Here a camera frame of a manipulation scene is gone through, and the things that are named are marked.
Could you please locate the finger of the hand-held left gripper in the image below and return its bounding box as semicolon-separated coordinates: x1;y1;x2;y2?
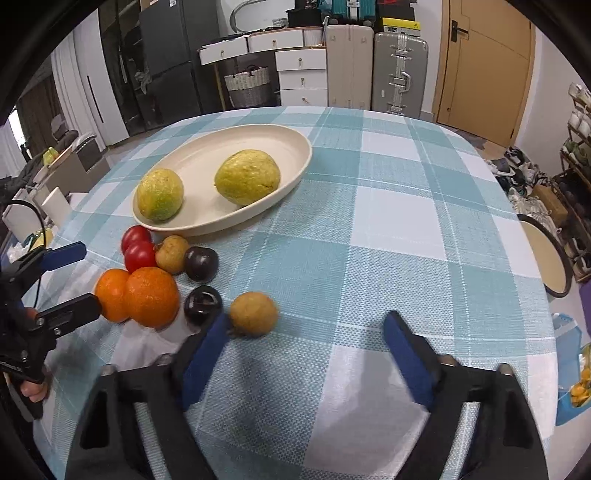
0;241;87;296
34;294;103;340

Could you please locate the teal checked tablecloth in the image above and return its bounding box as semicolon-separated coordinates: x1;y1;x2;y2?
34;106;561;480

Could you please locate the dark grey refrigerator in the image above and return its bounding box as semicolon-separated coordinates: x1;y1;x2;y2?
139;0;206;125

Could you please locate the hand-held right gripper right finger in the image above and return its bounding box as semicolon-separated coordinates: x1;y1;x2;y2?
382;310;550;480

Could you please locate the white curtain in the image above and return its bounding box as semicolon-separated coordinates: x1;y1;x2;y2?
50;22;131;151

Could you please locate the red tomato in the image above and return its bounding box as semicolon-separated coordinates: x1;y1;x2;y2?
121;225;153;254
124;241;158;274

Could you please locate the dark glass cabinet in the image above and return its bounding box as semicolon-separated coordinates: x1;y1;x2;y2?
98;0;145;137

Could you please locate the grey armchair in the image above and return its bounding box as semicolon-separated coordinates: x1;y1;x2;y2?
48;114;80;147

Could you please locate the blue plastic basket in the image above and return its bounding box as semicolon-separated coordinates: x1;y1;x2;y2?
551;312;591;426

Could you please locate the shoe rack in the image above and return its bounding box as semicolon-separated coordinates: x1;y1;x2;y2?
556;82;591;289

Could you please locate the yellow and black box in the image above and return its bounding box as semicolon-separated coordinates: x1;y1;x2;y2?
380;17;422;38

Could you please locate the pile of shoes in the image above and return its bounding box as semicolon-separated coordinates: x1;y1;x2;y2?
484;145;557;220

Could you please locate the person's left hand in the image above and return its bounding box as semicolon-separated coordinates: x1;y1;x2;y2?
4;369;49;403

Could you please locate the beige suitcase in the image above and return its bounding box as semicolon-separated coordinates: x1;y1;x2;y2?
325;23;376;110

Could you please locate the black and red box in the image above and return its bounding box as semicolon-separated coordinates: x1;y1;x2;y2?
376;0;417;20

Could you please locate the silver suitcase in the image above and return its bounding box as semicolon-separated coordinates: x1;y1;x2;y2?
372;31;429;118

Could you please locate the chrome curved tube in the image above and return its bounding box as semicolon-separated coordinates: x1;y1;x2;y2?
229;0;260;37

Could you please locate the yellow-green guava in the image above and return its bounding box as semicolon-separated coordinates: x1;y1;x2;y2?
137;168;185;222
214;150;281;206

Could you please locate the dark purple plum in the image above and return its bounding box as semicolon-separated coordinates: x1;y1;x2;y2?
184;285;223;326
184;246;219;283

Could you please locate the white storage box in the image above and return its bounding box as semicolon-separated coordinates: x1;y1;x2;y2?
41;186;73;228

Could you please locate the orange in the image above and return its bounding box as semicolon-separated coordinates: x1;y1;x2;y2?
124;267;180;329
95;268;132;324

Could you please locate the wooden door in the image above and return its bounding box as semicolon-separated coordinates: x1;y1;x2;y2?
431;0;537;149

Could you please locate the woven wicker basket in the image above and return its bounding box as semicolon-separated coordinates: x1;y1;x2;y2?
224;65;271;108

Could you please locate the teal suitcase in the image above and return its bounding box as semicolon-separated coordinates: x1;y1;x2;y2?
330;0;378;25

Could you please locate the black cable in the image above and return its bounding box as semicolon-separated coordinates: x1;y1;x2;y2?
2;199;47;252

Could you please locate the brown longan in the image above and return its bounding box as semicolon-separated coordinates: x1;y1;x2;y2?
154;235;191;274
229;291;279;337

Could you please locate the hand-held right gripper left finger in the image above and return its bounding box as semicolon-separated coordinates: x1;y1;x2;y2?
65;313;234;480

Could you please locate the white drawer dresser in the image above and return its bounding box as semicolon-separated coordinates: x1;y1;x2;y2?
198;27;329;112

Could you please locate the round stool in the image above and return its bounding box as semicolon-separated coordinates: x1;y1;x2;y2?
516;213;574;299

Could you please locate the cream oval plate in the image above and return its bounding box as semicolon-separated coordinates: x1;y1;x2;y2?
132;124;314;237

